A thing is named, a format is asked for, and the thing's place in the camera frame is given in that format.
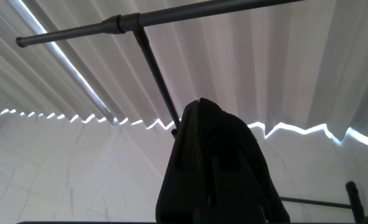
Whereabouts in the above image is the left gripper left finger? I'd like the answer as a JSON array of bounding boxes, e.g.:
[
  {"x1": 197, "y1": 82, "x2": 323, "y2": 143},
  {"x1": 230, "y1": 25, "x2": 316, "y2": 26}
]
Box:
[{"x1": 155, "y1": 99, "x2": 212, "y2": 223}]

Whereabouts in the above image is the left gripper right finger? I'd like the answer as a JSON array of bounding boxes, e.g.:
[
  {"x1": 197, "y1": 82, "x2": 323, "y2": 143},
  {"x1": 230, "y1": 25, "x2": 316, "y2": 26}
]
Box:
[{"x1": 209, "y1": 154, "x2": 270, "y2": 223}]

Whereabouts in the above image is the black garment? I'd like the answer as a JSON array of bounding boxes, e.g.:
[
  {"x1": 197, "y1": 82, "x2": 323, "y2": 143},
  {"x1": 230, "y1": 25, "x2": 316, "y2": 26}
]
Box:
[{"x1": 197, "y1": 97, "x2": 291, "y2": 223}]

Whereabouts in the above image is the black clothes rack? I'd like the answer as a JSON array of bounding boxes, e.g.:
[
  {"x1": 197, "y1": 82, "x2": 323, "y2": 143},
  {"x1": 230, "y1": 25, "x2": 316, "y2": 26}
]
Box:
[{"x1": 15, "y1": 0, "x2": 368, "y2": 223}]

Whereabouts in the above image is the white curtain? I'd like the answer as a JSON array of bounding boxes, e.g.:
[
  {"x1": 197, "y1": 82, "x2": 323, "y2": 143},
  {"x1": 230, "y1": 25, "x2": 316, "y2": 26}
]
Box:
[{"x1": 0, "y1": 0, "x2": 368, "y2": 147}]

